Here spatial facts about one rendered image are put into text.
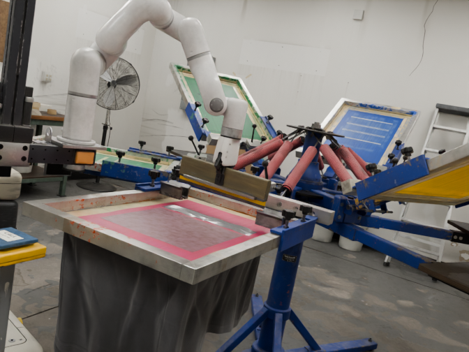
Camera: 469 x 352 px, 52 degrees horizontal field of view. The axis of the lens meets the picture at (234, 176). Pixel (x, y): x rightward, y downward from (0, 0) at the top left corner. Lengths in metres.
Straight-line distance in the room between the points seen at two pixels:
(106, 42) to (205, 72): 0.33
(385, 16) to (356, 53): 0.50
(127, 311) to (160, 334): 0.12
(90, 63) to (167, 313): 0.83
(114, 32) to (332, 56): 4.54
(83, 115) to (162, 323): 0.73
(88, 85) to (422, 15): 4.66
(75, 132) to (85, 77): 0.18
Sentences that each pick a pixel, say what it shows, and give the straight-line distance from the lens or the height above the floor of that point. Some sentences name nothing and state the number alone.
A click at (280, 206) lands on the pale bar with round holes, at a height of 1.01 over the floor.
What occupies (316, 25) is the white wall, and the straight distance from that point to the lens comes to 6.12.
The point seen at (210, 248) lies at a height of 0.96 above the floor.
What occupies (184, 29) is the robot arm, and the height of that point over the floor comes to 1.57.
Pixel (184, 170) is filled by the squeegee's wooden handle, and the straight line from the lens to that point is 1.75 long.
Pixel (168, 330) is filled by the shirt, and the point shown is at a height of 0.77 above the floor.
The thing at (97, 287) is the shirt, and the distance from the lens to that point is 1.41.
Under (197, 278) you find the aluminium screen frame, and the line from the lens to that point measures 1.10.
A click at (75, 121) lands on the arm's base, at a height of 1.21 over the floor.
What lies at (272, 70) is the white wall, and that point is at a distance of 6.22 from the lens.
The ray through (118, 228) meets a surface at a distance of 1.41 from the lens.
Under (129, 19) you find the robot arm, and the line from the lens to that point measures 1.64.
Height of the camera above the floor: 1.36
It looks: 9 degrees down
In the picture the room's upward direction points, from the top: 11 degrees clockwise
